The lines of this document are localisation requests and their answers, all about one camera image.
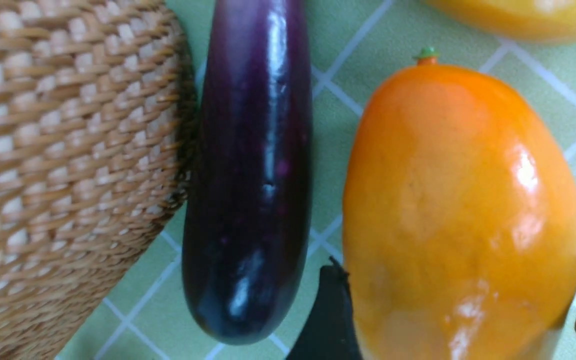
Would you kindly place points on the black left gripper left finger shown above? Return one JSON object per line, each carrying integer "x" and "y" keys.
{"x": 329, "y": 333}

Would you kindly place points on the orange toy mango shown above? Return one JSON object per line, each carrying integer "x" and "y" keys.
{"x": 459, "y": 221}

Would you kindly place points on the purple toy eggplant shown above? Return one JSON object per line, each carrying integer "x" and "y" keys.
{"x": 248, "y": 212}

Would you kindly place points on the yellow toy banana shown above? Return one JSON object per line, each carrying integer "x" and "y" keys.
{"x": 528, "y": 21}

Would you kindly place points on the green checkered tablecloth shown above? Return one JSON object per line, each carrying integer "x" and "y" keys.
{"x": 355, "y": 44}

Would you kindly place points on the woven rattan basket green lining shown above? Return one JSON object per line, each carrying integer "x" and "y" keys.
{"x": 97, "y": 123}

